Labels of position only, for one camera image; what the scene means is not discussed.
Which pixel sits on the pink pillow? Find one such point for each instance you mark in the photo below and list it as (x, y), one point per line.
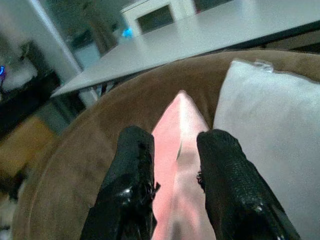
(180, 120)

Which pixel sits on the brown sofa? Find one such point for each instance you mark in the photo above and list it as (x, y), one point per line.
(140, 100)

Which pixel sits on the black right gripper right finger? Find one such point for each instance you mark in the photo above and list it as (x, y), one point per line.
(230, 180)

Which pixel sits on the white cabinet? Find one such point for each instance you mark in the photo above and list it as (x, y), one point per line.
(128, 18)

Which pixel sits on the black furniture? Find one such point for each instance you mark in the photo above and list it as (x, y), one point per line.
(25, 100)

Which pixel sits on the small blue glowing object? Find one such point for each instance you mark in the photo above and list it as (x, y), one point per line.
(127, 32)

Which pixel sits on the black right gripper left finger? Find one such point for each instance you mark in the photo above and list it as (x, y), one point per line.
(125, 175)

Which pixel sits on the white table with black frame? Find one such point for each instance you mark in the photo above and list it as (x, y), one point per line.
(200, 37)

